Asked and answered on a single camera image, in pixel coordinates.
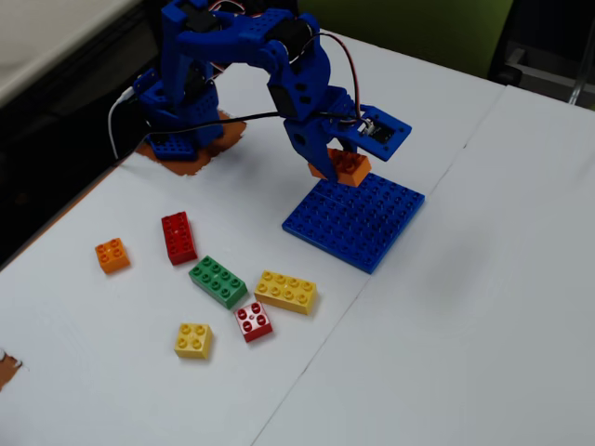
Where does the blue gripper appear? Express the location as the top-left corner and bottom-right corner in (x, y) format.
(266, 68), (363, 182)

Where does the orange 2x4 block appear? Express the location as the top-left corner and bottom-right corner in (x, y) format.
(309, 147), (374, 189)

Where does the yellow 2x4 block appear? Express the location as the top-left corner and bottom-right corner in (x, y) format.
(253, 269), (319, 317)

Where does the green 2x4 block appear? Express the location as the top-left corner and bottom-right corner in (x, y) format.
(188, 255), (249, 310)

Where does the red 2x4 block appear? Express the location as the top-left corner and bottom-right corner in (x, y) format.
(160, 211), (199, 267)

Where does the red 2x2 block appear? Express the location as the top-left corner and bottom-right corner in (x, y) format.
(232, 300), (274, 344)

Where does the yellow 2x2 block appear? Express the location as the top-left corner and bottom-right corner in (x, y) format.
(173, 322), (216, 361)

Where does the orange 2x2 block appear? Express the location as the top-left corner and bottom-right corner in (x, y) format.
(94, 237), (132, 275)

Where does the blue 8x8 plate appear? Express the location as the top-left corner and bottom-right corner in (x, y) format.
(281, 174), (427, 275)

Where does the green chair back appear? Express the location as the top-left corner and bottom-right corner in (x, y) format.
(306, 0), (515, 85)

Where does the grey chair base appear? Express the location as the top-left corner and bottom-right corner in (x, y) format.
(487, 41), (583, 92)

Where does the metal leg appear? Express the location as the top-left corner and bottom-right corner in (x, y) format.
(567, 39), (595, 109)

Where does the white desk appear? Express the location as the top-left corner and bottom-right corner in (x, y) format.
(0, 0), (143, 109)

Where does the blue gripper camera mount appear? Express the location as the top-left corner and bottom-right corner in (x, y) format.
(342, 104), (413, 163)

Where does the red white servo wire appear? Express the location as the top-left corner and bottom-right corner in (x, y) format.
(313, 33), (373, 127)

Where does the black cable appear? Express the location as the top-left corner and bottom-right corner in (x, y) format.
(112, 110), (290, 164)

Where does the white cable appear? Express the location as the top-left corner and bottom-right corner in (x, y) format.
(107, 87), (139, 162)

